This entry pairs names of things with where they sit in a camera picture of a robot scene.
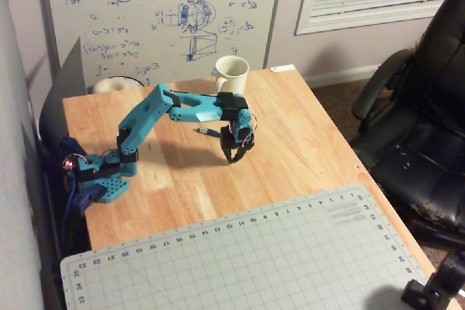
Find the white round roll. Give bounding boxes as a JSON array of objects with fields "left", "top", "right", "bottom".
[{"left": 92, "top": 76, "right": 147, "bottom": 95}]

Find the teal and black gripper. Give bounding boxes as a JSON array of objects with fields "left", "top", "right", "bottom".
[{"left": 217, "top": 107, "right": 256, "bottom": 165}]

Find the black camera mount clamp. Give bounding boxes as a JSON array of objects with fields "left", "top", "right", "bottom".
[{"left": 400, "top": 251, "right": 465, "bottom": 310}]

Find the black leather office chair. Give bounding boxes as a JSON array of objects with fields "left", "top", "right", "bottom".
[{"left": 347, "top": 0, "right": 465, "bottom": 253}]

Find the whiteboard with blue drawings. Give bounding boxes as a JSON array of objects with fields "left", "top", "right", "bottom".
[{"left": 34, "top": 0, "right": 286, "bottom": 89}]

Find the grey gridded cutting mat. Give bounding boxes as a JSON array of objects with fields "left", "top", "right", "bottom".
[{"left": 59, "top": 182, "right": 430, "bottom": 310}]

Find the black pen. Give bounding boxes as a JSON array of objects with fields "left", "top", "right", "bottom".
[{"left": 196, "top": 126, "right": 222, "bottom": 139}]

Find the dark blue table clamp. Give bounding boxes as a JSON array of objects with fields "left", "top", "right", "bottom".
[{"left": 70, "top": 185, "right": 107, "bottom": 215}]

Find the white ceramic mug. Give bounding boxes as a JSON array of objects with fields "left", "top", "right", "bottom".
[{"left": 211, "top": 54, "right": 251, "bottom": 99}]

